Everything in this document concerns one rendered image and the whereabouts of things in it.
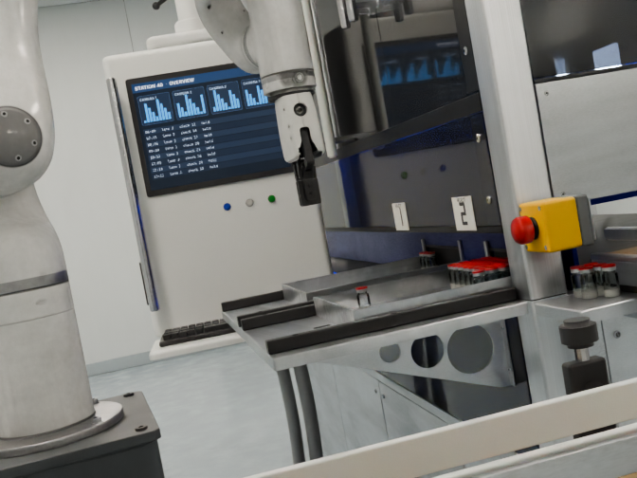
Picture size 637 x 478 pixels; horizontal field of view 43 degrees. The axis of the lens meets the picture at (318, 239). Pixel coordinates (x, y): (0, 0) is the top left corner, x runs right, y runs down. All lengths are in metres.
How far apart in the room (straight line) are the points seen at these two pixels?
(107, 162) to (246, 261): 4.62
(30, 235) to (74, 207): 5.65
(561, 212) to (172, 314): 1.25
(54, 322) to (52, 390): 0.08
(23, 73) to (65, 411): 0.41
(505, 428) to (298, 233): 1.75
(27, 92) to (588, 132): 0.81
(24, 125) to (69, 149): 5.73
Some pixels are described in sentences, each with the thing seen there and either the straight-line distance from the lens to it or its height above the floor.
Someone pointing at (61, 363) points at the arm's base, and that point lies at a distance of 1.04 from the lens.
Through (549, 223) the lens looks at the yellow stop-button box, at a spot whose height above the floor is 1.00.
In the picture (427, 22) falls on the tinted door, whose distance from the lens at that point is 1.48.
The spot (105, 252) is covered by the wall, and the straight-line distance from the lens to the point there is 6.67.
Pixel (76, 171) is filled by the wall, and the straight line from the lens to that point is 6.70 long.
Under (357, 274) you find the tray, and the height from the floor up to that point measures 0.90.
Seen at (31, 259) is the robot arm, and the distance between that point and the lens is 1.02.
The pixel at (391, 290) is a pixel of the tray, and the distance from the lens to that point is 1.50.
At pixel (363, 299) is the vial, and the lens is 1.37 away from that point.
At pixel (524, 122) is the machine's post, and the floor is 1.15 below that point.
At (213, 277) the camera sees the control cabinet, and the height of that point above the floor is 0.93.
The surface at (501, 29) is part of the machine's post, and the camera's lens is 1.26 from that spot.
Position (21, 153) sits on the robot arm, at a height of 1.20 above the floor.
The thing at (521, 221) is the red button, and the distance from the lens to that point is 1.16.
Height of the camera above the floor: 1.09
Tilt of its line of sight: 3 degrees down
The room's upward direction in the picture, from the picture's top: 10 degrees counter-clockwise
